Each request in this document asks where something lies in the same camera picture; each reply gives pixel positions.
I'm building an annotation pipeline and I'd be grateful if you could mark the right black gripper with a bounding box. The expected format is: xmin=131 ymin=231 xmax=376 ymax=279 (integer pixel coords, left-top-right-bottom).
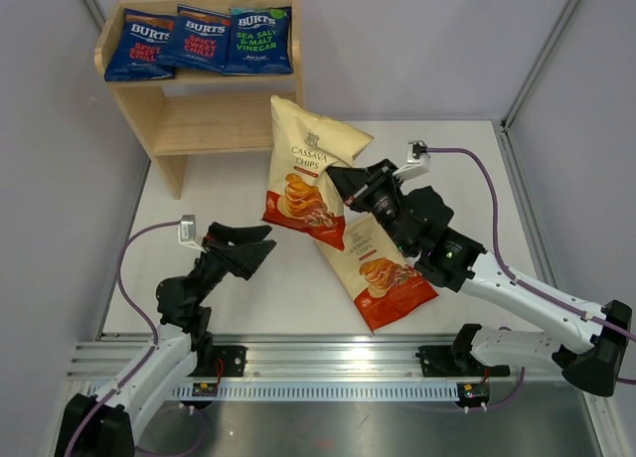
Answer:
xmin=328 ymin=159 xmax=415 ymax=256

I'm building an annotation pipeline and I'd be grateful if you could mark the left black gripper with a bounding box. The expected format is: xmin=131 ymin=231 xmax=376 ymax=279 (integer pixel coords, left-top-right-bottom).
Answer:
xmin=189 ymin=223 xmax=275 ymax=307

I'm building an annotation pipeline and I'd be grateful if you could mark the cassava chips bag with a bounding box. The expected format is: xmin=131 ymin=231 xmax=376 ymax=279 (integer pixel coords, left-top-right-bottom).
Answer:
xmin=262 ymin=95 xmax=373 ymax=250
xmin=316 ymin=215 xmax=438 ymax=332

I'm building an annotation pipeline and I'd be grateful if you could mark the Burts sea salt vinegar bag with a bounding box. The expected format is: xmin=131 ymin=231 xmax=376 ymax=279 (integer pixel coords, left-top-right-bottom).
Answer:
xmin=224 ymin=6 xmax=293 ymax=76

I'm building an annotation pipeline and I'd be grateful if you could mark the blue Burts chilli bag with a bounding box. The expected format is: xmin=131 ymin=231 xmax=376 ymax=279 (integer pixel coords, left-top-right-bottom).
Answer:
xmin=104 ymin=8 xmax=175 ymax=82

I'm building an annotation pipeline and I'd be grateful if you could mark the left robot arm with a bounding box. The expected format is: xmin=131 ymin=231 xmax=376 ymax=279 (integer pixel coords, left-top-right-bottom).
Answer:
xmin=54 ymin=215 xmax=276 ymax=456

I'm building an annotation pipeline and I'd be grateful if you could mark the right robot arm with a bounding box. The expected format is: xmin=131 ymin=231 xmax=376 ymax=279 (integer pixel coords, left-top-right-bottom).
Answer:
xmin=327 ymin=159 xmax=633 ymax=397

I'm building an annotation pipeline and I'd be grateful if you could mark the wooden two-tier shelf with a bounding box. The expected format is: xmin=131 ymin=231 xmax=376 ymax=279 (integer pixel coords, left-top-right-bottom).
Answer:
xmin=94 ymin=0 xmax=306 ymax=198

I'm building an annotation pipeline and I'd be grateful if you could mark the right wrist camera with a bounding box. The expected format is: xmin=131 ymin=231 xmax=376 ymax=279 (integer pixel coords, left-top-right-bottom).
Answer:
xmin=393 ymin=141 xmax=430 ymax=182

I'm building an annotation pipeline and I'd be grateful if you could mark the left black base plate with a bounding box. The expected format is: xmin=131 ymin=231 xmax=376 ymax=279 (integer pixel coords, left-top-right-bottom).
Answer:
xmin=191 ymin=345 xmax=247 ymax=378

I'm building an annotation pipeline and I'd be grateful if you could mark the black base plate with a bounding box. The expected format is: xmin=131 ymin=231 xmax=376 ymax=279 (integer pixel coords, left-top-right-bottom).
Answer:
xmin=191 ymin=345 xmax=247 ymax=378
xmin=415 ymin=345 xmax=511 ymax=379

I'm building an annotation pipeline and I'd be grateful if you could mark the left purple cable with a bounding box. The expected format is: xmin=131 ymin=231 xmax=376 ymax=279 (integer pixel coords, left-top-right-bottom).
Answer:
xmin=64 ymin=221 xmax=215 ymax=457

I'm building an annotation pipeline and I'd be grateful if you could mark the white slotted cable duct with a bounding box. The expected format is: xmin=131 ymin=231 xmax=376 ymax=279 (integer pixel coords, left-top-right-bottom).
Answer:
xmin=168 ymin=381 xmax=459 ymax=402

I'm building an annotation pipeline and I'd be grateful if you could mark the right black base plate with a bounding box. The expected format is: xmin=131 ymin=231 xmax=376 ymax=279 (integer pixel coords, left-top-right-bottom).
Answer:
xmin=415 ymin=345 xmax=511 ymax=379

